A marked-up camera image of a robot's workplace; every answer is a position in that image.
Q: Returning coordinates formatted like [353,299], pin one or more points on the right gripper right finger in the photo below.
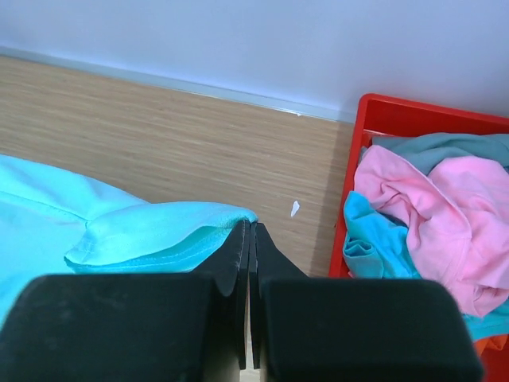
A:
[334,329]

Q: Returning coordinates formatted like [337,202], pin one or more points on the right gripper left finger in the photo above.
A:
[133,327]

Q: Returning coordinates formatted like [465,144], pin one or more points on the teal green t shirt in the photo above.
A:
[54,221]

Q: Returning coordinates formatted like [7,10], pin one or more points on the light blue t shirt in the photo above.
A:
[375,247]

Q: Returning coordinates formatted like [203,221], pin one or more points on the white paper scrap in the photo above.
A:
[295,208]

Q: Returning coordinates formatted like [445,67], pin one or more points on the pink t shirt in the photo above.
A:
[457,219]

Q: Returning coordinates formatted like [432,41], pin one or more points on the orange t shirt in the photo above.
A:
[495,343]

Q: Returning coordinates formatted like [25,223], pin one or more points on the grey t shirt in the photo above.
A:
[426,151]

